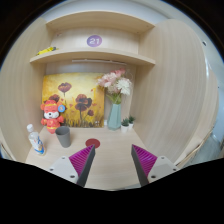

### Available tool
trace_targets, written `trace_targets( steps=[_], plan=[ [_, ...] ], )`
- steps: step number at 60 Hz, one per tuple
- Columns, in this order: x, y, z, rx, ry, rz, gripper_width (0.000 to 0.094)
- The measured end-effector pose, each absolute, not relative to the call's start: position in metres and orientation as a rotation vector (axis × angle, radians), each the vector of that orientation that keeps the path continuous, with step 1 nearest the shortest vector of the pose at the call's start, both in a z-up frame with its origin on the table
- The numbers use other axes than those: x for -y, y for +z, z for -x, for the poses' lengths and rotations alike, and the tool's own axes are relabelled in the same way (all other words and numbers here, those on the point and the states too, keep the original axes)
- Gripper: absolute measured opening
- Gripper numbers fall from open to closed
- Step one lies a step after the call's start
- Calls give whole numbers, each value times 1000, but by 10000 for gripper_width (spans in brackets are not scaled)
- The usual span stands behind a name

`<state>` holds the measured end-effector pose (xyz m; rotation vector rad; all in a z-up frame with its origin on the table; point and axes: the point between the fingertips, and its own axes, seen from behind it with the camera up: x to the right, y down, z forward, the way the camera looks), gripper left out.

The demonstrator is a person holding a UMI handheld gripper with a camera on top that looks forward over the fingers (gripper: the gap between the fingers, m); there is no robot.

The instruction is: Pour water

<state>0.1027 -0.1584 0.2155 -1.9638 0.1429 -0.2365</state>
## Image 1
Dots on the clear plastic tea bottle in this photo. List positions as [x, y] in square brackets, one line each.
[35, 141]

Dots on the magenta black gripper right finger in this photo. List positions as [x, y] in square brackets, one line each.
[149, 167]

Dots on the small potted succulent back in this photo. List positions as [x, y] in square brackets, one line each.
[131, 121]

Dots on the yellow poppy flower painting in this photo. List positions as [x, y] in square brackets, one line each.
[80, 94]

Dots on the teal geometric vase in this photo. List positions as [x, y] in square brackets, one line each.
[114, 119]

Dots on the grey plastic cup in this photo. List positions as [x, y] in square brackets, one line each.
[63, 135]

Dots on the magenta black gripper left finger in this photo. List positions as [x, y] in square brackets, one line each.
[75, 168]

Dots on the purple round number sticker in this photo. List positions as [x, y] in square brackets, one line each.
[94, 41]

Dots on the small potted succulent front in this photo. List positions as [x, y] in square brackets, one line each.
[125, 125]

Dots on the yellow object on shelf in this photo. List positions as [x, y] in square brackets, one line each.
[49, 49]

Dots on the pink white artificial flowers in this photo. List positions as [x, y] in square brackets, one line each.
[116, 85]

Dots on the wooden wall shelf unit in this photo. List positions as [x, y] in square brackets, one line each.
[120, 38]

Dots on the dark red round coaster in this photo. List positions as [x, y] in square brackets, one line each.
[92, 141]

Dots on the red plush mouse toy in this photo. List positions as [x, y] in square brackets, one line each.
[52, 118]

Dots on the small potted succulent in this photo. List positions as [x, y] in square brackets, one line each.
[125, 125]
[131, 121]

